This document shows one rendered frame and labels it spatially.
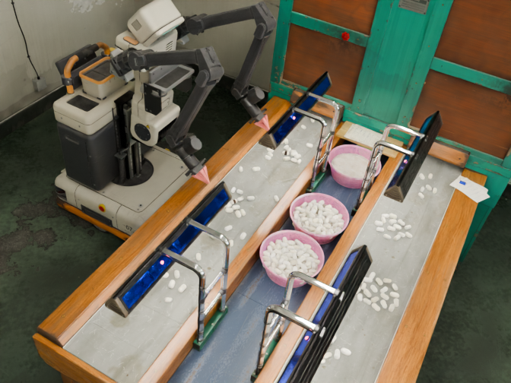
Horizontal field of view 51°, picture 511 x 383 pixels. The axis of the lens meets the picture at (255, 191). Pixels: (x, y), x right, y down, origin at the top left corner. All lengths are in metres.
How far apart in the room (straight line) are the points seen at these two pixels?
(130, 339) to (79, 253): 1.33
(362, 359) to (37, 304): 1.76
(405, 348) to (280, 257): 0.60
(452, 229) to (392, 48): 0.90
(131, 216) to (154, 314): 1.08
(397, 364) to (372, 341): 0.12
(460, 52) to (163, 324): 1.75
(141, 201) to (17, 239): 0.77
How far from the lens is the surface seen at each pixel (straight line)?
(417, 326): 2.15
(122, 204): 3.09
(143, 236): 2.25
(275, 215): 2.36
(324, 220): 2.42
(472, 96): 2.75
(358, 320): 2.12
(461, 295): 3.37
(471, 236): 3.25
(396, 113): 2.89
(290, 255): 2.25
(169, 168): 3.29
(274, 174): 2.60
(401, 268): 2.34
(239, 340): 2.07
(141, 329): 2.02
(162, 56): 2.30
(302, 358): 1.55
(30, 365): 2.89
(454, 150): 2.86
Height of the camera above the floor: 2.44
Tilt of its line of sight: 43 degrees down
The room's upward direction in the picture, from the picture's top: 7 degrees clockwise
